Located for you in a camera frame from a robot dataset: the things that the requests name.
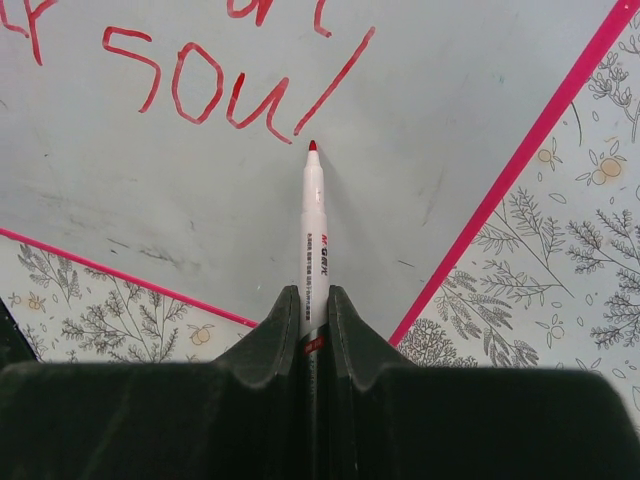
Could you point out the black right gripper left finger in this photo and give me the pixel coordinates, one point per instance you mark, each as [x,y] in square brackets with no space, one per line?
[236,417]

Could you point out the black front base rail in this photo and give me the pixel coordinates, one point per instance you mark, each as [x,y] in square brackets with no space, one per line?
[14,348]

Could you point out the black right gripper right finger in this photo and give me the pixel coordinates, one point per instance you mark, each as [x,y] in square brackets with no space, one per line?
[392,419]

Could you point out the pink framed whiteboard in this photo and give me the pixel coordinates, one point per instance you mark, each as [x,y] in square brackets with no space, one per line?
[165,140]

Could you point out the white red whiteboard marker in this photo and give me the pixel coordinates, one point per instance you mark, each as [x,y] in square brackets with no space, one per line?
[314,291]

